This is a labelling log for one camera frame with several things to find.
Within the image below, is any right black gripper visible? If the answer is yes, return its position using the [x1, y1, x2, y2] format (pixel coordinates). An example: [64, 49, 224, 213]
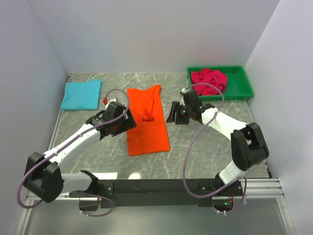
[166, 102, 192, 126]

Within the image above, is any orange t shirt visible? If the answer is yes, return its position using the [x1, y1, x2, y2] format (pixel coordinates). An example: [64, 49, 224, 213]
[127, 84, 170, 156]

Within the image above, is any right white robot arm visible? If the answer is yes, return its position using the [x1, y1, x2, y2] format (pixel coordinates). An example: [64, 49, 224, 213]
[166, 88, 269, 199]

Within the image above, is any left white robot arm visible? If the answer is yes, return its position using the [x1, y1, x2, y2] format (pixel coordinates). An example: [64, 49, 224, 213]
[22, 101, 136, 203]

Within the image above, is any crumpled pink t shirt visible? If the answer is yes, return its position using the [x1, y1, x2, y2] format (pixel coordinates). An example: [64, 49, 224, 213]
[191, 68, 227, 96]

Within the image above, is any folded light blue t shirt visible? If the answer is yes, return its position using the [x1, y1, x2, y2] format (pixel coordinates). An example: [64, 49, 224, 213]
[61, 79, 102, 111]

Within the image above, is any green plastic bin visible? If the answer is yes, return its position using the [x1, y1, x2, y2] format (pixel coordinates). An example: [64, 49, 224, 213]
[187, 66, 254, 101]

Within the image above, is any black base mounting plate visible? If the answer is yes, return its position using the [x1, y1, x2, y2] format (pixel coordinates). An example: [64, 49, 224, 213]
[68, 178, 245, 210]

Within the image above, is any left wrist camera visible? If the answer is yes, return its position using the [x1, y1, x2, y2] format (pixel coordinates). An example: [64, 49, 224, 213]
[103, 98, 119, 105]

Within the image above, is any aluminium frame rail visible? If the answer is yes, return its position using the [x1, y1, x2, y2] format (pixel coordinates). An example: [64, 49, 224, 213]
[26, 178, 286, 200]

